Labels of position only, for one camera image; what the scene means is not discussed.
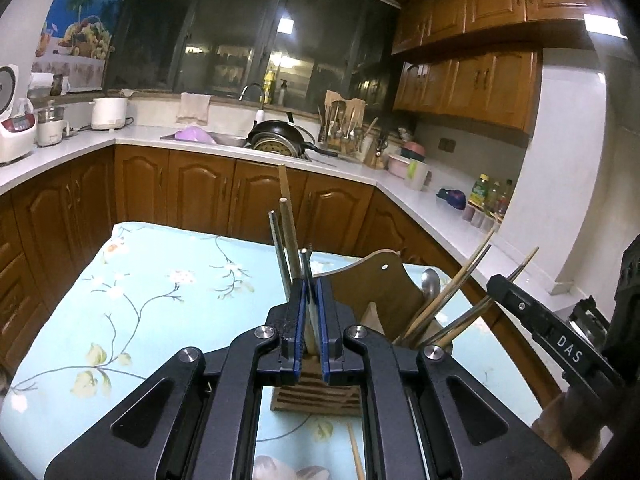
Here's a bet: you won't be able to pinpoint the fruit and palm wall poster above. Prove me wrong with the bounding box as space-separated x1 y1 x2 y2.
31 0 140 95

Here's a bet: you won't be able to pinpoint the person's right hand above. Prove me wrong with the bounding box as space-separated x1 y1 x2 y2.
531 390 621 472

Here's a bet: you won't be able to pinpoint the purple plastic basin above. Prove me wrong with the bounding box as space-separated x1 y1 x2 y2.
173 126 218 146

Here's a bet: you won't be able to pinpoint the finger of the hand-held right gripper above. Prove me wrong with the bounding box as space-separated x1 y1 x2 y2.
487 273 557 342

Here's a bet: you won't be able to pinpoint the row of spice jars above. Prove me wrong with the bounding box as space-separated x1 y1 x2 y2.
462 205 497 232

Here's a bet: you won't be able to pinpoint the wooden upper cabinets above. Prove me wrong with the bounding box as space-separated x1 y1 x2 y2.
391 0 603 135

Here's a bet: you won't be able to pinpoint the wooden lower cabinets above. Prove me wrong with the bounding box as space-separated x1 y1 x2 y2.
0 142 566 411

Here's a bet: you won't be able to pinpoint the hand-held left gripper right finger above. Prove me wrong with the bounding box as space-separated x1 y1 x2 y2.
316 277 573 480

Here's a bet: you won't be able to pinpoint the metal steamer pot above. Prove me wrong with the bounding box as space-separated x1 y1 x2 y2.
254 140 302 157

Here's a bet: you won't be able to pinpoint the metal kitchen faucet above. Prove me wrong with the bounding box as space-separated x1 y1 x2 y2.
239 83 267 125

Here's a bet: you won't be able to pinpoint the metal spoon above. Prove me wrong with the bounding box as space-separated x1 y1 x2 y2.
421 268 442 313

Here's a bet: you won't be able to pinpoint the beige hanging towel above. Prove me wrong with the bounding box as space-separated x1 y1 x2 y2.
175 92 212 127

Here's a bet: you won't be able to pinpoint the wooden cabinets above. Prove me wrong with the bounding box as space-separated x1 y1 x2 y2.
391 0 603 135
0 142 566 411

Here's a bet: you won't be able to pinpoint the white rice cooker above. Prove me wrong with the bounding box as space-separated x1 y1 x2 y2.
0 64 39 166

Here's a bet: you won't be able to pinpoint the black wok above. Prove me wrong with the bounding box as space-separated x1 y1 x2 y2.
247 119 340 158

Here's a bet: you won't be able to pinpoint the stack of plastic bowls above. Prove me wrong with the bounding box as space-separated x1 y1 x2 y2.
388 140 433 192

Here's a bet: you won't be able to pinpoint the paper towel roll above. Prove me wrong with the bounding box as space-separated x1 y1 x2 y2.
29 72 54 99

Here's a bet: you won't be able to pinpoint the dark kitchen window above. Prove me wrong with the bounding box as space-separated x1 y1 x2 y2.
106 0 402 112

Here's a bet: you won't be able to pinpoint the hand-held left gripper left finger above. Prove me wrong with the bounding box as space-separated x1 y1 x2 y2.
44 277 309 480

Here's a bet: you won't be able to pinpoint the green label bottle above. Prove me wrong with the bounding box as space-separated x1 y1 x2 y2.
470 173 494 209

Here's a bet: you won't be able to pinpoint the wooden utensil holder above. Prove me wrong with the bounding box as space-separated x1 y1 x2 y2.
270 250 453 414

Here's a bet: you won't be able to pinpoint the blue floral tablecloth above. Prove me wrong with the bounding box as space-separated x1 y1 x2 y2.
0 221 553 480

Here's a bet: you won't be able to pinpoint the countertop rack with utensils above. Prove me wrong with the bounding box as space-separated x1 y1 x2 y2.
318 90 370 157

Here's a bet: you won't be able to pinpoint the dark cap bottle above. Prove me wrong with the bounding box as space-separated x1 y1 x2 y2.
492 178 514 217

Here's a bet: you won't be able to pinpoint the metal chopstick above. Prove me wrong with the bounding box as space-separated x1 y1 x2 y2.
268 210 293 296
300 245 316 313

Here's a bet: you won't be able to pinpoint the wooden knife block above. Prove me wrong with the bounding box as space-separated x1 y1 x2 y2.
363 131 390 169

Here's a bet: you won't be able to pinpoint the white cooker pot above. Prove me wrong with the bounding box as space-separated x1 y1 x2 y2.
89 96 131 132

